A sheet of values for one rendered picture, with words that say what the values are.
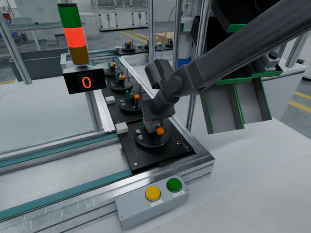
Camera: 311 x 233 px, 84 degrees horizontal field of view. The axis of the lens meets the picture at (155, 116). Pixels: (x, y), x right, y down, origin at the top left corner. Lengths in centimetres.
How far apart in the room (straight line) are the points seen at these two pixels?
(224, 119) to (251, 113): 14
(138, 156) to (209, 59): 41
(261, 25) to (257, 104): 57
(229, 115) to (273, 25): 48
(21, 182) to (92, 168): 23
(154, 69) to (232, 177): 51
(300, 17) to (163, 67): 27
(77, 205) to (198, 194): 39
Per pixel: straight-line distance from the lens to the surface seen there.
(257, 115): 86
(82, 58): 59
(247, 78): 66
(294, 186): 85
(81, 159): 74
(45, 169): 77
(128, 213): 53
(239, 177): 77
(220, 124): 73
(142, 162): 60
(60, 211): 58
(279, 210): 76
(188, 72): 38
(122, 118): 81
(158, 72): 46
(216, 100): 75
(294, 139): 108
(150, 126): 61
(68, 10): 57
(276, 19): 33
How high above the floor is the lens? 143
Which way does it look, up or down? 35 degrees down
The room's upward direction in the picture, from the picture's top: straight up
